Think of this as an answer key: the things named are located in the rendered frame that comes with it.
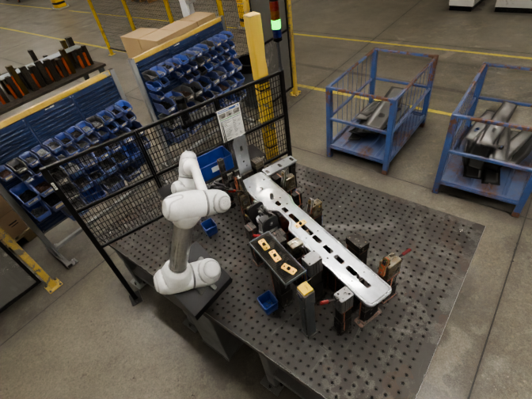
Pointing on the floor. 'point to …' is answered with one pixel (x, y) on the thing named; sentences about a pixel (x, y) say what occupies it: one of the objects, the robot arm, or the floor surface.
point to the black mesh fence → (162, 168)
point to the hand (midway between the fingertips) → (228, 191)
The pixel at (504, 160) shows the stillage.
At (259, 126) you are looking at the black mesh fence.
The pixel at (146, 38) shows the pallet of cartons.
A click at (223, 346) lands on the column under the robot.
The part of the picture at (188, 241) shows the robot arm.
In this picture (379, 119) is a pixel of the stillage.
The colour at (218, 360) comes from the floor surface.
